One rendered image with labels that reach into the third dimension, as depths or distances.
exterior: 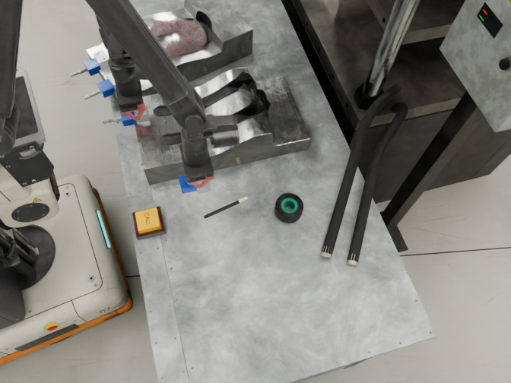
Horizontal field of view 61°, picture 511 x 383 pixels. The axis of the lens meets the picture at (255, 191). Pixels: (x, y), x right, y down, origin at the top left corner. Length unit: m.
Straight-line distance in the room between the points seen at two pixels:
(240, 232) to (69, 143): 1.47
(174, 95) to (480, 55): 0.76
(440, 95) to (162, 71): 1.08
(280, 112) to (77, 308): 1.05
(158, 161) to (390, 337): 0.77
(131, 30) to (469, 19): 0.83
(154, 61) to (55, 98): 1.90
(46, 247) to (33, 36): 1.58
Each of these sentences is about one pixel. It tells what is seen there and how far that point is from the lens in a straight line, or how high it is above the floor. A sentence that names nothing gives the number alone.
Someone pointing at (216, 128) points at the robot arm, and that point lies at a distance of 0.95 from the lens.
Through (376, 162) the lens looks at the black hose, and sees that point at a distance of 1.30.
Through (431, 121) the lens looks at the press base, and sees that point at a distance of 1.74.
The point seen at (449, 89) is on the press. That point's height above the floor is 0.78.
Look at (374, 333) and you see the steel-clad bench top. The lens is 1.20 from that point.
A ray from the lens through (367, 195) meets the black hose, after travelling 1.26.
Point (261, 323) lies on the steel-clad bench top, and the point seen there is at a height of 0.80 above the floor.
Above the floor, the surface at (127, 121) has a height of 0.90.
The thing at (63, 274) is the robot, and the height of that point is 0.28.
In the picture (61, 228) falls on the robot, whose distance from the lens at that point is 1.94.
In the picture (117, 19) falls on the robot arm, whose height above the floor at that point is 1.42.
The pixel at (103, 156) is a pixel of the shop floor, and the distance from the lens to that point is 2.40.
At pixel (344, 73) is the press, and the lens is 1.63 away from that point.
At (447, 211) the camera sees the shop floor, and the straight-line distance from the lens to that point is 2.38.
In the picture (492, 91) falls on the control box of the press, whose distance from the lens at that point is 1.22.
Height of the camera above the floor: 1.93
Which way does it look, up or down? 62 degrees down
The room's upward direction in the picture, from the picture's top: 4 degrees clockwise
